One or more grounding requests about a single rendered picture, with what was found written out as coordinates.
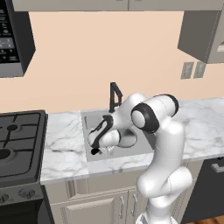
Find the grey wall socket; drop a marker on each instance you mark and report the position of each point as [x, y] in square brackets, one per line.
[187, 70]
[200, 69]

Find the beige panel under sink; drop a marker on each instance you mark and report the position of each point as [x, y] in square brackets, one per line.
[108, 180]

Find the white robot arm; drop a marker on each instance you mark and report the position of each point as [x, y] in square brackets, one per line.
[163, 151]

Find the black stove knob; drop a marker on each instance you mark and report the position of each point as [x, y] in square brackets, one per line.
[3, 198]
[26, 193]

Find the black microwave oven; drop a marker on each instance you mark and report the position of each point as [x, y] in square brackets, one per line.
[11, 38]

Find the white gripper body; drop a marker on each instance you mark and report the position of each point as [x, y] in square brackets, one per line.
[108, 150]

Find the beige cupboard door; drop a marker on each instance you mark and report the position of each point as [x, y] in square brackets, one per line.
[140, 204]
[90, 211]

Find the steel sink basin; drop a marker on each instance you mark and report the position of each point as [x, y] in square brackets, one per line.
[93, 119]

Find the black dishwasher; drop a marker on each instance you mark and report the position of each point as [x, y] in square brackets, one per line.
[204, 195]

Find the black tap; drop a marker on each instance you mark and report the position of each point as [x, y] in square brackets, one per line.
[116, 93]

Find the black stove with hob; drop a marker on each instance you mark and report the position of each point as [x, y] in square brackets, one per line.
[20, 151]

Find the grey wall cupboards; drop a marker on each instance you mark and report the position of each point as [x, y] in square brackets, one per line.
[116, 4]

